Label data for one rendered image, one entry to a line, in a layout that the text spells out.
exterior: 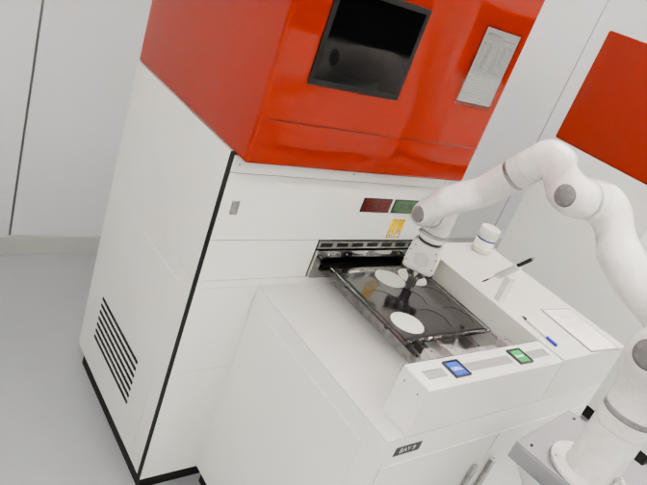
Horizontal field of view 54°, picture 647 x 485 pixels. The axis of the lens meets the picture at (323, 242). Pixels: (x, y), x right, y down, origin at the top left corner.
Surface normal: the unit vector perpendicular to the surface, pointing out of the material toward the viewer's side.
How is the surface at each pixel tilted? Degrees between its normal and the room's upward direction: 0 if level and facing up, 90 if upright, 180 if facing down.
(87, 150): 90
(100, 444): 0
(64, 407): 0
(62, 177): 90
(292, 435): 90
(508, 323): 90
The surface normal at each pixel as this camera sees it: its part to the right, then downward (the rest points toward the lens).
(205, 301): 0.54, 0.52
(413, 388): -0.78, 0.00
